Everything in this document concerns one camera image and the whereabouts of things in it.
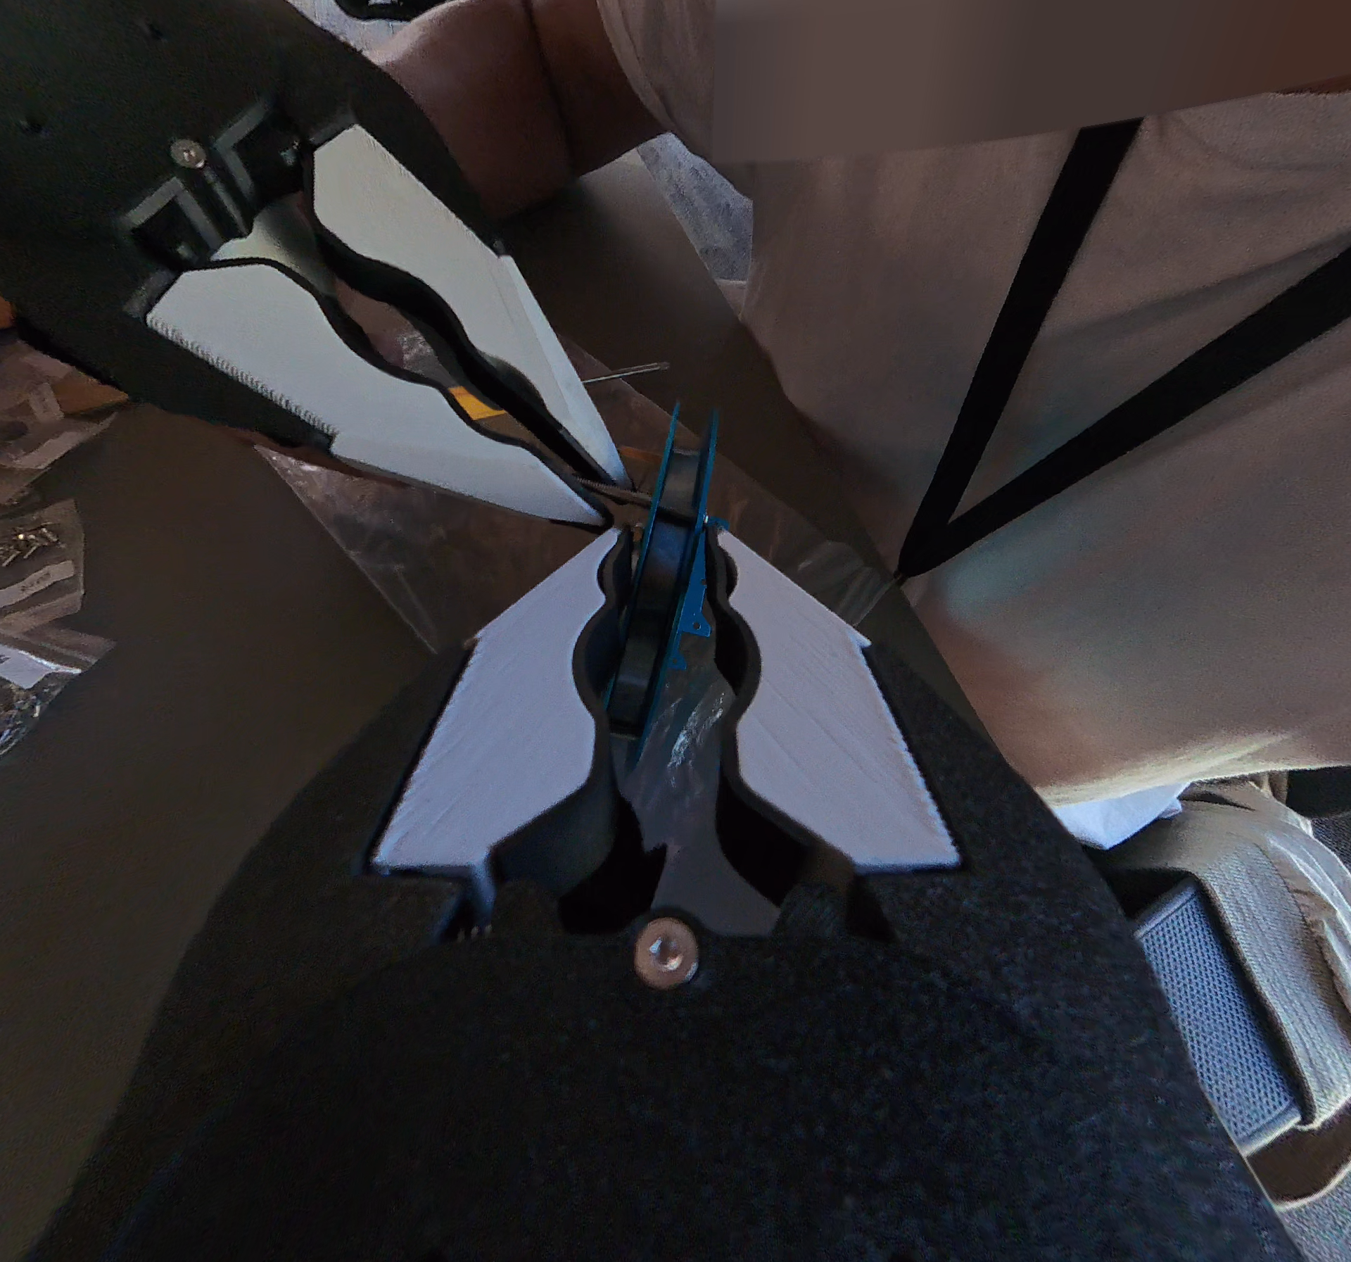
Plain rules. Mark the bundle of long bolts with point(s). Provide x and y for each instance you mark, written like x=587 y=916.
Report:
x=604 y=486

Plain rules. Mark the clear plastic bag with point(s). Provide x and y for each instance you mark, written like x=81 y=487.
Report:
x=401 y=544

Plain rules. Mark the grey desk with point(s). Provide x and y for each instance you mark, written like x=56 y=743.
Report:
x=211 y=755

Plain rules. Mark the person's torso in pale shirt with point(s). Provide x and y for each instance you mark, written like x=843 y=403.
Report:
x=897 y=332

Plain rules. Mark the person's right forearm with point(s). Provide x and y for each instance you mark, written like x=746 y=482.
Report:
x=496 y=90

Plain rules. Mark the pile of small screw bags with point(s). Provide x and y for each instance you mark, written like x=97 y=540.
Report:
x=43 y=565

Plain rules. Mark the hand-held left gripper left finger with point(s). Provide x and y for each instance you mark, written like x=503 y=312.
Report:
x=486 y=755

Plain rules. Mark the small blue metal bracket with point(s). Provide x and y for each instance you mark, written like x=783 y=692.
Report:
x=696 y=607

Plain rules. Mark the grey mesh chair armrest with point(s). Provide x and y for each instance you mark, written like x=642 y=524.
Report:
x=1214 y=1009

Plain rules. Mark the blue metal turntable base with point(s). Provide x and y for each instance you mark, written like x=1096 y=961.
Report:
x=654 y=587

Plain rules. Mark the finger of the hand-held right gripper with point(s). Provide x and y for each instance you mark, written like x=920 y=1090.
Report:
x=316 y=354
x=443 y=239

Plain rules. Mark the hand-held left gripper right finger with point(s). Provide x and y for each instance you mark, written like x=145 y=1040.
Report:
x=834 y=755

